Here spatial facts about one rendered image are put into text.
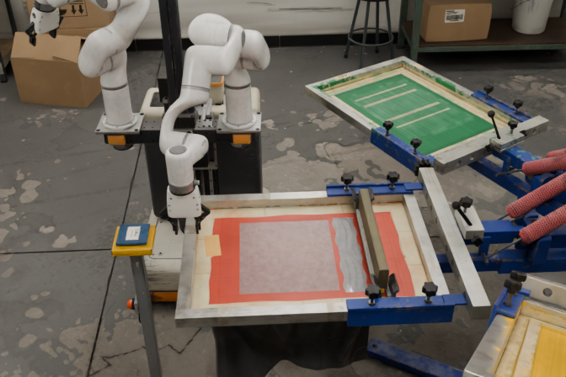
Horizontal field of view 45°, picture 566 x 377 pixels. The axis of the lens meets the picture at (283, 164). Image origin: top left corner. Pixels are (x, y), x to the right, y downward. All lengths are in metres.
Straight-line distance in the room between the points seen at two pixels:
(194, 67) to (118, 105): 0.57
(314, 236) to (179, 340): 1.20
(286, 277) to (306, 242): 0.17
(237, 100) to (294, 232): 0.52
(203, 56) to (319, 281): 0.75
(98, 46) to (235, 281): 0.87
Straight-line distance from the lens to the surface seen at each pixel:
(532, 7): 5.81
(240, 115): 2.48
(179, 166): 1.96
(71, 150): 4.73
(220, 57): 2.00
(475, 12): 5.58
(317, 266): 2.16
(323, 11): 5.88
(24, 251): 3.95
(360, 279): 2.12
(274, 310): 1.98
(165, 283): 3.29
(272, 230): 2.29
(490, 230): 2.24
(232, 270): 2.15
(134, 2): 2.30
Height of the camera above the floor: 2.40
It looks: 33 degrees down
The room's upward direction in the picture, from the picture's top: 1 degrees counter-clockwise
